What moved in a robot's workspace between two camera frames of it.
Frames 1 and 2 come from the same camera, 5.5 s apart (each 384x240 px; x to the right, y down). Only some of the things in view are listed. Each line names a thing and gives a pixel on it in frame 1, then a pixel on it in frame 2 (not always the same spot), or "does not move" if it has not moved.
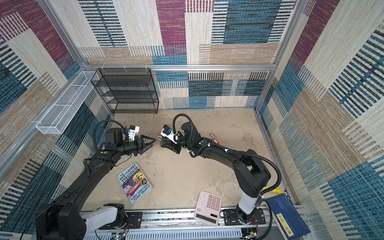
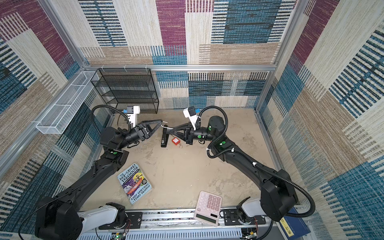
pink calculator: [207, 207] does not move
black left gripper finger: [142, 137] -> [149, 122]
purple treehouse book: [134, 183] does not move
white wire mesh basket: [54, 122] does not move
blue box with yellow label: [288, 220] does not move
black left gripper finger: [145, 149] -> [154, 130]
